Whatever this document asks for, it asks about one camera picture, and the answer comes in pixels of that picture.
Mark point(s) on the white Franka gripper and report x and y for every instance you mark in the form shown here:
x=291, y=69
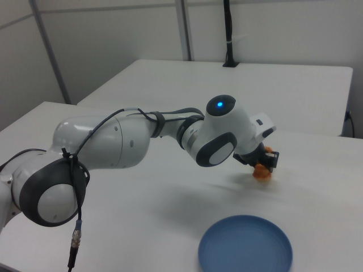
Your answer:
x=263, y=124

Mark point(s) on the orange toy bread loaf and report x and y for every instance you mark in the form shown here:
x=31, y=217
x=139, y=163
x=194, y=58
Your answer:
x=261, y=173

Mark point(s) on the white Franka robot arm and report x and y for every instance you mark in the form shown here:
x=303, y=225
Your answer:
x=119, y=144

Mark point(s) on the blue round plate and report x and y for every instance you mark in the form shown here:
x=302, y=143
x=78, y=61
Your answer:
x=245, y=245

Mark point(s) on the black table clamp mount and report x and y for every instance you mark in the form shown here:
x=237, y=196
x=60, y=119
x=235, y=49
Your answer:
x=230, y=34

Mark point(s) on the grey partition frame post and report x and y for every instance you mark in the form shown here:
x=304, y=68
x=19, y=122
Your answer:
x=49, y=51
x=187, y=29

